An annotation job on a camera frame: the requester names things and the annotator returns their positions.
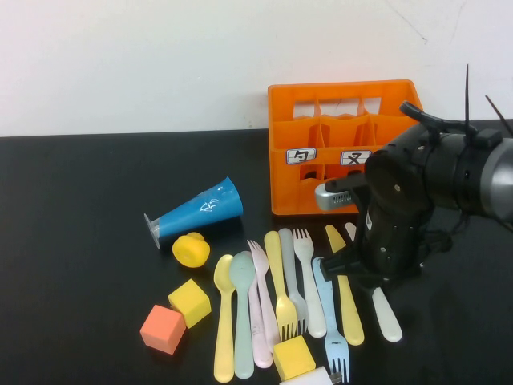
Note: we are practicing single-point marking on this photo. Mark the yellow foam cube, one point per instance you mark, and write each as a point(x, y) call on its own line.
point(190, 302)
point(293, 357)

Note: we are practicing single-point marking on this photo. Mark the pink plastic knife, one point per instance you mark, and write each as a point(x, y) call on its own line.
point(258, 341)

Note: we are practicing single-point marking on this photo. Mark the orange plastic cutlery crate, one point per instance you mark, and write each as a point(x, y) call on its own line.
point(288, 188)

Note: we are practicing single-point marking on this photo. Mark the blue cone cup clear base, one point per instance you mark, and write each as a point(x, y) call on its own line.
point(200, 212)

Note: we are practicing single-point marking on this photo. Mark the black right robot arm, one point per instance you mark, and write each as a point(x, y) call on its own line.
point(441, 172)

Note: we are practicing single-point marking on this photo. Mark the white power adapter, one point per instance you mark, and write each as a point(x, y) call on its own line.
point(308, 378)

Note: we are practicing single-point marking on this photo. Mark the pink plastic fork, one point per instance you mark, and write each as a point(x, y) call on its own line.
point(262, 280)

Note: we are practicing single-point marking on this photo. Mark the orange foam cube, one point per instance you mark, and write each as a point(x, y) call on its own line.
point(162, 329)

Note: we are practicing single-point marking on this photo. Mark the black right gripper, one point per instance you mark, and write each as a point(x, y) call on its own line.
point(393, 252)

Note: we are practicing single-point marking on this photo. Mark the black zip tie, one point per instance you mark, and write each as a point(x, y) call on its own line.
point(499, 112)
point(467, 96)

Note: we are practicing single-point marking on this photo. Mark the white plastic knife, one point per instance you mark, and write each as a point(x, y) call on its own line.
point(386, 317)

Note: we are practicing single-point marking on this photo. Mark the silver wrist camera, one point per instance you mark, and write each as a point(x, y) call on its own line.
point(336, 198)

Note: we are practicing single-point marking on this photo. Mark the white label spoon character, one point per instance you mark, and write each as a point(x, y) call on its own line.
point(300, 156)

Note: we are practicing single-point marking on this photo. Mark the teal plastic spoon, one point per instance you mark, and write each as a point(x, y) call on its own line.
point(242, 276)

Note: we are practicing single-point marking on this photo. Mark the yellow plastic knife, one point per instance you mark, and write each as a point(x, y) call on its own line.
point(349, 309)

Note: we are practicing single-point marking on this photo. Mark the yellow plastic fork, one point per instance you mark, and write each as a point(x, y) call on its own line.
point(274, 260)

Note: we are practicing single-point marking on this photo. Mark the blue plastic fork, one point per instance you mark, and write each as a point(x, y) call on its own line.
point(330, 305)

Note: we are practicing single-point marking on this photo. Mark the white plastic fork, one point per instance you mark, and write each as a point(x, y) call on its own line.
point(310, 288)

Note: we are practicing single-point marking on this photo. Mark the yellow round plastic toy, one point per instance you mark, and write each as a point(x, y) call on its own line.
point(190, 250)

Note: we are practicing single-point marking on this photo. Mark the yellow plastic spoon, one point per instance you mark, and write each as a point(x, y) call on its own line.
point(223, 321)

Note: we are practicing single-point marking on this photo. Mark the white label fork character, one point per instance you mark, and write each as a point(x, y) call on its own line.
point(354, 157)

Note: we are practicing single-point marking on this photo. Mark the grey plastic fork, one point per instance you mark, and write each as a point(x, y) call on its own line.
point(288, 256)

